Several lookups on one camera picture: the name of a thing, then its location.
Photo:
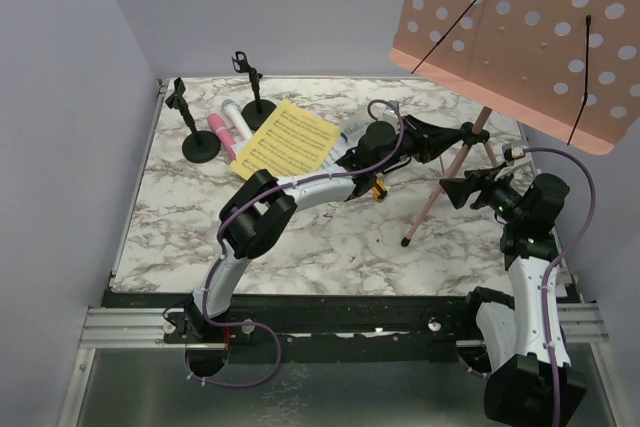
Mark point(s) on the yellow utility knife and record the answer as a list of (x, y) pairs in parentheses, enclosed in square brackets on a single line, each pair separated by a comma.
[(379, 191)]

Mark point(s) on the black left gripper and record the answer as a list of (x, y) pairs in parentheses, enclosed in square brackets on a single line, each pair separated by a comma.
[(428, 140)]

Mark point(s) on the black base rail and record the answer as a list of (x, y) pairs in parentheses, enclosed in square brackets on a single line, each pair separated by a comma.
[(265, 329)]

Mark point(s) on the white sheet music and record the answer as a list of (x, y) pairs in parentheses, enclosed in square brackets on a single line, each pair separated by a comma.
[(337, 151)]

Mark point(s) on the yellow sheet music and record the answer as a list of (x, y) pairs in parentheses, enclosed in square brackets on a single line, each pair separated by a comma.
[(291, 142)]

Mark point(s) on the pink music stand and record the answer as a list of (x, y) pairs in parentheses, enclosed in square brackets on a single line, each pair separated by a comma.
[(567, 68)]

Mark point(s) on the black round-base mic stand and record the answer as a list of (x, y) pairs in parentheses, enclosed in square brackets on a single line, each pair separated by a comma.
[(256, 112)]

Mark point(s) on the pink toy microphone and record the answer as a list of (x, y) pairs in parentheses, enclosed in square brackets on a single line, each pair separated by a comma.
[(218, 126)]

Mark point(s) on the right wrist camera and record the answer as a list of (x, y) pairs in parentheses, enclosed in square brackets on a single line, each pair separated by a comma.
[(515, 155)]

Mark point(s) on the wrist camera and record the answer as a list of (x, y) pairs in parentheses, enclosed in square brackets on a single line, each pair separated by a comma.
[(515, 155), (389, 115)]

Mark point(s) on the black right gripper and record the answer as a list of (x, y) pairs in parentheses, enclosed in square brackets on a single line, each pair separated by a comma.
[(478, 189)]

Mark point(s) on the clear plastic organizer box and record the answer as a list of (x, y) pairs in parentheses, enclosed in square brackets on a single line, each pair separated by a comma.
[(352, 129)]

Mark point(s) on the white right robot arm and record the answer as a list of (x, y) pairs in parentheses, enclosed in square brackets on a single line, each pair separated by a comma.
[(531, 381)]

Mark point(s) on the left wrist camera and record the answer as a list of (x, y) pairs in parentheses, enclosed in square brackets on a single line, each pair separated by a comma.
[(389, 115)]

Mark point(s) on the white toy microphone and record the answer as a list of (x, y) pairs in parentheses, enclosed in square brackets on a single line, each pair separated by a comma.
[(232, 112)]

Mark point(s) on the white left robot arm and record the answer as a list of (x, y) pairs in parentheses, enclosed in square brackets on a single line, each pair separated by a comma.
[(253, 220)]

